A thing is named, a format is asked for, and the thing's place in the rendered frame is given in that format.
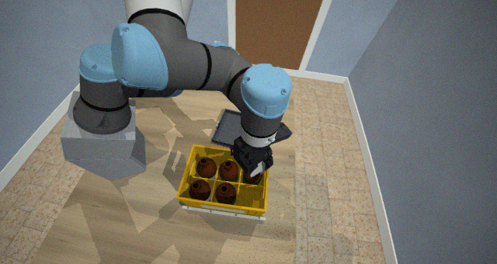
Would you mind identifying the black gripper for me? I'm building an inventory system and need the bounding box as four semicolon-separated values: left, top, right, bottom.
230;136;273;177

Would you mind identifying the yellow divided crate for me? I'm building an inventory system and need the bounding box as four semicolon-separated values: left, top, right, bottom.
182;146;269;217

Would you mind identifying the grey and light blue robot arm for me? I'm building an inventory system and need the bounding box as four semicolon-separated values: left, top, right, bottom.
73;0;292;148

